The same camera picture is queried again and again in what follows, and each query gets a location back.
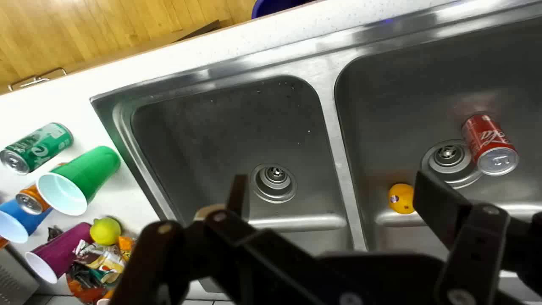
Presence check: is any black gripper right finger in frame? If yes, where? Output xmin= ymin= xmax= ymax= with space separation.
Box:
xmin=413 ymin=170 xmax=542 ymax=305

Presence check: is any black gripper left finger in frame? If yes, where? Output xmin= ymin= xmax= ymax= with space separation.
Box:
xmin=108 ymin=173 xmax=345 ymax=305

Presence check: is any red soda can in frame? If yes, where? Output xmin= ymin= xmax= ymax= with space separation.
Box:
xmin=460 ymin=112 xmax=521 ymax=179

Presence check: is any stainless steel double sink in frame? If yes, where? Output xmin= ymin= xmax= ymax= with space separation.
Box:
xmin=89 ymin=0 xmax=542 ymax=305

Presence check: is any orange soda can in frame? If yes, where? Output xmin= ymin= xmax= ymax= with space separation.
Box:
xmin=13 ymin=184 xmax=54 ymax=218

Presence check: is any green soda can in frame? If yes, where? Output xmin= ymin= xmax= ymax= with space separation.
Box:
xmin=0 ymin=123 xmax=74 ymax=175

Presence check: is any yellow toy fruit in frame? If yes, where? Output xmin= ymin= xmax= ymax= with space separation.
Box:
xmin=386 ymin=182 xmax=416 ymax=216

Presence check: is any yellow-green toy fruit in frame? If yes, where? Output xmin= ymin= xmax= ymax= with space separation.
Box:
xmin=88 ymin=216 xmax=123 ymax=248

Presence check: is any shiny snack wrapper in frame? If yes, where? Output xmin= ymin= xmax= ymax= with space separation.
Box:
xmin=71 ymin=238 xmax=127 ymax=277

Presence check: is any orange snack bag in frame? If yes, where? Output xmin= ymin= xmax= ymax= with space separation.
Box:
xmin=64 ymin=234 xmax=137 ymax=305

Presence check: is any green plastic cup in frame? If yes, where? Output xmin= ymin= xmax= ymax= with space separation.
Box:
xmin=35 ymin=145 xmax=122 ymax=218

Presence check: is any purple plastic cup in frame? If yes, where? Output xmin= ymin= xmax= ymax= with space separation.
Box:
xmin=23 ymin=221 xmax=93 ymax=285

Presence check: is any blue plastic cup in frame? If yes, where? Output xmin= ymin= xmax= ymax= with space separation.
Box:
xmin=0 ymin=197 xmax=54 ymax=246

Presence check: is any dark blue round object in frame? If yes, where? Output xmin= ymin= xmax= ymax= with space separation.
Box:
xmin=250 ymin=0 xmax=318 ymax=19

